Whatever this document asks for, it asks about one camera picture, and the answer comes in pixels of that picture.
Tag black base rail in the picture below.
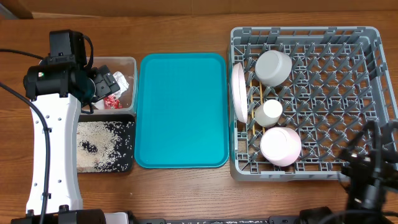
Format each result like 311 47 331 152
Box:
132 215 299 224

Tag wooden chopstick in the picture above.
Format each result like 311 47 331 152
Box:
259 82 265 134
249 80 256 136

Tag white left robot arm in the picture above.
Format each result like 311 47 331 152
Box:
11 30 134 223

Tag clear plastic waste bin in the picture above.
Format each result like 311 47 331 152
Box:
93 57 138 116

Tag white round plate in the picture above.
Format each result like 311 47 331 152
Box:
231 63 248 123

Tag cream cup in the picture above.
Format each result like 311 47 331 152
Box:
254 100 283 128

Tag red snack wrapper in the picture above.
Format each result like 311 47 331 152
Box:
103 95 122 110

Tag black plastic tray bin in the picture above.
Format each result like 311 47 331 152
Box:
76 113 137 174

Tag grey dishwasher rack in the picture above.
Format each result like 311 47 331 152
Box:
228 26 397 182

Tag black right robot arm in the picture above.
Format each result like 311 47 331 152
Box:
295 120 397 224

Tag white bowl with rice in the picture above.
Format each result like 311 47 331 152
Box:
255 50 292 86

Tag teal serving tray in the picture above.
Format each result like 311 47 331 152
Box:
134 53 229 169

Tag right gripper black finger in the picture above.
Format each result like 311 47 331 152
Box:
343 120 378 156
381 119 397 156

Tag spilled rice grains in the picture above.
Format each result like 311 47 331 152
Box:
76 120 135 172

